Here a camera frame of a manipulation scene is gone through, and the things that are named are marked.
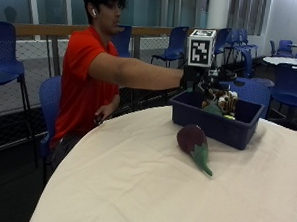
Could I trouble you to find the blue plastic bin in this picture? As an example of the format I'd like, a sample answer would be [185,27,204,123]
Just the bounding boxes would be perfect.
[167,88,267,152]

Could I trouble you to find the green plush toy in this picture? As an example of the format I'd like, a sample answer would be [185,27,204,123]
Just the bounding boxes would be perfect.
[201,102,237,121]

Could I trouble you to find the white marker cube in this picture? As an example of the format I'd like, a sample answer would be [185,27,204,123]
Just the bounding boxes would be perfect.
[186,28,218,69]

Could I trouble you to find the wooden railing with mesh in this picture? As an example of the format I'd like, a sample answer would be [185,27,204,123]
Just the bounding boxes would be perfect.
[0,17,209,128]

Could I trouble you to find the the person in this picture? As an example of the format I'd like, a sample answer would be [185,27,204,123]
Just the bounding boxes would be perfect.
[48,0,188,177]

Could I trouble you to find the purple eggplant plush toy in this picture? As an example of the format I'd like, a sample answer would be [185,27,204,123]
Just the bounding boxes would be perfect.
[174,123,217,178]

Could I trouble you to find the white pillar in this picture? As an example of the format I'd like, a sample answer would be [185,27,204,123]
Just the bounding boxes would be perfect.
[206,0,232,31]

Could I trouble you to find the striped tiger plush toy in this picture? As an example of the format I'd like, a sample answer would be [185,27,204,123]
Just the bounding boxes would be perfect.
[201,87,240,118]

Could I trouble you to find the cream tablecloth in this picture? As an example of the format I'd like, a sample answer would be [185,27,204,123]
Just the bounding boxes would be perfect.
[28,97,297,222]

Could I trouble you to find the white round table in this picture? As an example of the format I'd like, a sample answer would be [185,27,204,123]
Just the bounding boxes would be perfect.
[262,55,297,69]

